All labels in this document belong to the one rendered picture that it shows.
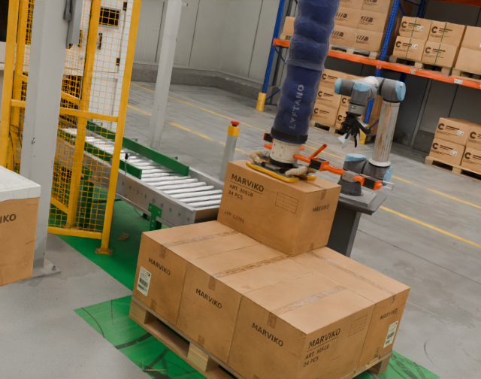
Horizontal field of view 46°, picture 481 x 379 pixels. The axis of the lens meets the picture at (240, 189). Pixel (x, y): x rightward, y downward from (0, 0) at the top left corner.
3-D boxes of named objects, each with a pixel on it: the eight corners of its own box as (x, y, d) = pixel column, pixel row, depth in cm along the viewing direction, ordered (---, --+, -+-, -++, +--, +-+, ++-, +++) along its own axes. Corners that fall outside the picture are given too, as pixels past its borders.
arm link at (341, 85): (370, 74, 382) (334, 75, 324) (388, 78, 376) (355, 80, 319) (365, 91, 385) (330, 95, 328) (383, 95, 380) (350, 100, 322)
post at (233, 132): (206, 242, 471) (228, 125, 444) (212, 241, 476) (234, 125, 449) (212, 245, 467) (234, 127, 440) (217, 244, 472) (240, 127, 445)
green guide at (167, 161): (77, 125, 545) (78, 115, 542) (86, 125, 552) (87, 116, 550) (185, 176, 445) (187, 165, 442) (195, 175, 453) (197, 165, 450)
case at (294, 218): (216, 221, 364) (228, 161, 353) (254, 213, 395) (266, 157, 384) (291, 257, 329) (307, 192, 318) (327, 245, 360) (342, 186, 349)
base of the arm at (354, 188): (340, 184, 423) (343, 172, 420) (364, 192, 415) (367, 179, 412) (331, 189, 407) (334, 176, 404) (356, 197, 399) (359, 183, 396)
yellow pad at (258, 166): (245, 165, 349) (246, 157, 347) (255, 164, 356) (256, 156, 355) (288, 183, 329) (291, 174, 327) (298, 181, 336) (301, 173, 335)
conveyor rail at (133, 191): (19, 140, 507) (20, 119, 502) (24, 140, 511) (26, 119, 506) (187, 238, 363) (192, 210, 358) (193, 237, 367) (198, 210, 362)
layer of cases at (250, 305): (131, 295, 333) (141, 231, 322) (246, 265, 406) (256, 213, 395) (287, 410, 259) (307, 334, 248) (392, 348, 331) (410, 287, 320)
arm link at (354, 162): (344, 173, 418) (349, 150, 413) (367, 180, 410) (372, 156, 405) (337, 176, 405) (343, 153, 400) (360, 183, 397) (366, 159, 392)
